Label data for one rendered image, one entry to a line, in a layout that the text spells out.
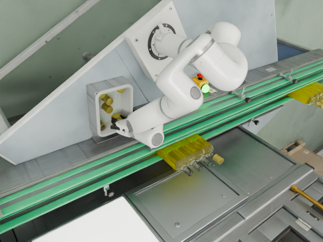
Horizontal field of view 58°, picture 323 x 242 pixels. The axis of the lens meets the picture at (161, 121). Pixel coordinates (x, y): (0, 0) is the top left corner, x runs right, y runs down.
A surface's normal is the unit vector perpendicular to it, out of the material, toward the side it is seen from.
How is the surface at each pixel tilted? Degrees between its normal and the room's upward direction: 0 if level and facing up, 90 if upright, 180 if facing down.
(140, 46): 5
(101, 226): 90
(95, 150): 90
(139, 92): 0
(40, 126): 0
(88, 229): 90
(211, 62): 44
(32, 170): 90
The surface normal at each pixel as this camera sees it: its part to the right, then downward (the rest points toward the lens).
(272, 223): 0.07, -0.83
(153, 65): 0.62, 0.40
